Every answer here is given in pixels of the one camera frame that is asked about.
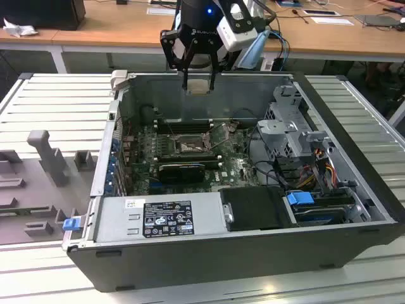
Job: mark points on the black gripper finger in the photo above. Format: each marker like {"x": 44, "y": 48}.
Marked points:
{"x": 214, "y": 57}
{"x": 167, "y": 47}

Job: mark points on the square silver CPU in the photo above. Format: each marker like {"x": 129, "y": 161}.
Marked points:
{"x": 198, "y": 86}

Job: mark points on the thin metal locking lever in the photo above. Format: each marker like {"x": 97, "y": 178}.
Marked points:
{"x": 171, "y": 131}
{"x": 209, "y": 136}

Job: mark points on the CPU socket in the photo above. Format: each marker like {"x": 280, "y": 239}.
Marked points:
{"x": 186, "y": 144}

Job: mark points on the pale blue teach pendant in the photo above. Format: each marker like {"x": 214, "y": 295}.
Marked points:
{"x": 253, "y": 52}

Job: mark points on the wooden desk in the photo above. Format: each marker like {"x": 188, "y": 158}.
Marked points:
{"x": 126, "y": 28}
{"x": 31, "y": 41}

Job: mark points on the grey case latch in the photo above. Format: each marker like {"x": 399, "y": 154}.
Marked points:
{"x": 119, "y": 79}

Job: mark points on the small black desk object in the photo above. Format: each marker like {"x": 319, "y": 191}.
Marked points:
{"x": 121, "y": 2}

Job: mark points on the blue booklet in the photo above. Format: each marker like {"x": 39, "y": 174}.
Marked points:
{"x": 291, "y": 3}

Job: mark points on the grey metal disk bay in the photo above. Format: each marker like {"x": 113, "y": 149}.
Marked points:
{"x": 278, "y": 133}

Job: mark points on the black RAM stick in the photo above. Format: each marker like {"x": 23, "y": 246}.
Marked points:
{"x": 190, "y": 157}

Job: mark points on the green motherboard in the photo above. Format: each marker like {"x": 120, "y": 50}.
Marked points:
{"x": 234, "y": 164}

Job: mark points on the black graphics card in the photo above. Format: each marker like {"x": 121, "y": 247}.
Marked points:
{"x": 180, "y": 174}

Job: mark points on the white paper sheet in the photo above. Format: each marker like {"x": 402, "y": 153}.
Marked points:
{"x": 332, "y": 20}

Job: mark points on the black box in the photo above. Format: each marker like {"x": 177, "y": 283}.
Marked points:
{"x": 41, "y": 14}

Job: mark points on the crumpled white paper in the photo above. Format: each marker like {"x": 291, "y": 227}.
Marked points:
{"x": 19, "y": 29}

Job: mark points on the black plastic shroud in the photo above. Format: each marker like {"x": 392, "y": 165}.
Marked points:
{"x": 253, "y": 209}

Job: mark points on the seated person's legs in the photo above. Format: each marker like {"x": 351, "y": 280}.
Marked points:
{"x": 376, "y": 74}

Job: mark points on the hard disk in blue carrier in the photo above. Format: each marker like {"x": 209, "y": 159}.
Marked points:
{"x": 299, "y": 199}

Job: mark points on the dark grey pad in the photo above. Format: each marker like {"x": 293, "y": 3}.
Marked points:
{"x": 376, "y": 20}

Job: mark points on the grey power supply unit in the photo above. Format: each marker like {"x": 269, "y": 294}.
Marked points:
{"x": 110, "y": 218}

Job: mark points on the grey parts rack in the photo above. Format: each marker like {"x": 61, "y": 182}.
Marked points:
{"x": 31, "y": 177}

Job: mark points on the blue case latch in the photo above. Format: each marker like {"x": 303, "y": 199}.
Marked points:
{"x": 71, "y": 224}

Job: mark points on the black open PC case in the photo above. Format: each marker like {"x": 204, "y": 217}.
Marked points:
{"x": 190, "y": 269}

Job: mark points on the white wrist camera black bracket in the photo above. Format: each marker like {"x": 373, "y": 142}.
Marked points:
{"x": 237, "y": 38}

